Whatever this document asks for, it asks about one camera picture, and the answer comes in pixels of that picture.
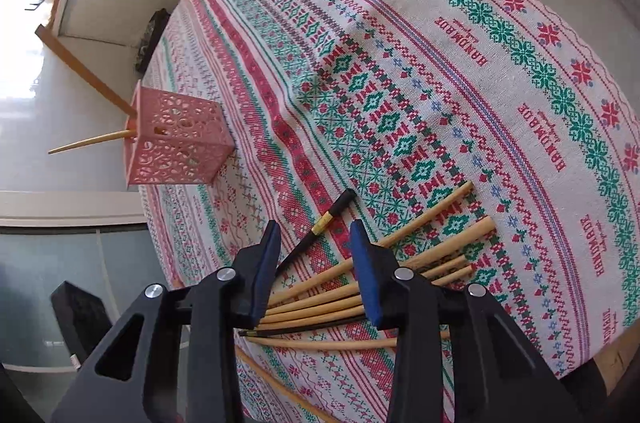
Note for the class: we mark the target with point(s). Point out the patterned knit-print tablecloth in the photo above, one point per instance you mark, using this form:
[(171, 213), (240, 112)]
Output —
[(400, 53)]

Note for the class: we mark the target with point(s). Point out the pile of wooden chopsticks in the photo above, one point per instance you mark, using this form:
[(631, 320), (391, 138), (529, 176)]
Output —
[(475, 230)]

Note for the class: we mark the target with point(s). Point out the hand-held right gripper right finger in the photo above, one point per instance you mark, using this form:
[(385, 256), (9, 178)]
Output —
[(367, 283)]

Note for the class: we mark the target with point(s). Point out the dark trash basket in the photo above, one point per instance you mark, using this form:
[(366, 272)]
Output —
[(150, 38)]

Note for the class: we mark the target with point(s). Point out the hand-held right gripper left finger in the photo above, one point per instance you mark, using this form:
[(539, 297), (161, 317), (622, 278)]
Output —
[(267, 268)]

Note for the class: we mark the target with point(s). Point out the brown wooden strip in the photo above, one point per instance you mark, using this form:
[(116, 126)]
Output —
[(80, 70)]

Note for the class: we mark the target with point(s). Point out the pink perforated utensil holder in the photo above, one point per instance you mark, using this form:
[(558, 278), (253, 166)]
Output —
[(185, 138)]

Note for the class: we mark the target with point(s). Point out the frosted glass door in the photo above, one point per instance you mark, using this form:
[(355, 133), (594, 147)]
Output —
[(50, 263)]

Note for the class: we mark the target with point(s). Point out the black rack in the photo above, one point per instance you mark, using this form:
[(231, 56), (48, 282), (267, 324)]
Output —
[(32, 5)]

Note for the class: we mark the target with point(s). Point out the black chopstick with gold band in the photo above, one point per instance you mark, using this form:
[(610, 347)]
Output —
[(310, 327), (330, 218)]

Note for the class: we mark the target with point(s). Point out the light wooden chopstick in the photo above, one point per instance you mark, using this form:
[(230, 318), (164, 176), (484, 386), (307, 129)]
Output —
[(85, 144), (270, 374)]

